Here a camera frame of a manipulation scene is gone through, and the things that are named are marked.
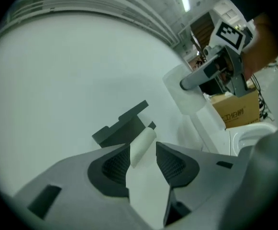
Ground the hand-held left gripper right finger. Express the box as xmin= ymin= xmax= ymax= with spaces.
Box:
xmin=155 ymin=141 xmax=248 ymax=228

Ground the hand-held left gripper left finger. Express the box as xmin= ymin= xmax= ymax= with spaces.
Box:
xmin=13 ymin=142 xmax=154 ymax=230

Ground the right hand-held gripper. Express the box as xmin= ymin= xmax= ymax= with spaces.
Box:
xmin=179 ymin=19 xmax=249 ymax=98

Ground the white toilet paper roll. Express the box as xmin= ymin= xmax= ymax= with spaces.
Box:
xmin=162 ymin=64 xmax=208 ymax=116

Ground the white cardboard paper roll tube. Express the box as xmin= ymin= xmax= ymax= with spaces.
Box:
xmin=129 ymin=127 xmax=157 ymax=169

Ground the person's right forearm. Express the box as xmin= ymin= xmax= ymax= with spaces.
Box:
xmin=241 ymin=12 xmax=278 ymax=81

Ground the brown wooden staircase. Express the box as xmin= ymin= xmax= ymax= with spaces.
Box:
xmin=189 ymin=11 xmax=214 ymax=50

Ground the brown cardboard box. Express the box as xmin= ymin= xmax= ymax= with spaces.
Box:
xmin=210 ymin=89 xmax=260 ymax=129

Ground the black paper holder with shelf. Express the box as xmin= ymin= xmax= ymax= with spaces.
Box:
xmin=91 ymin=100 xmax=157 ymax=149

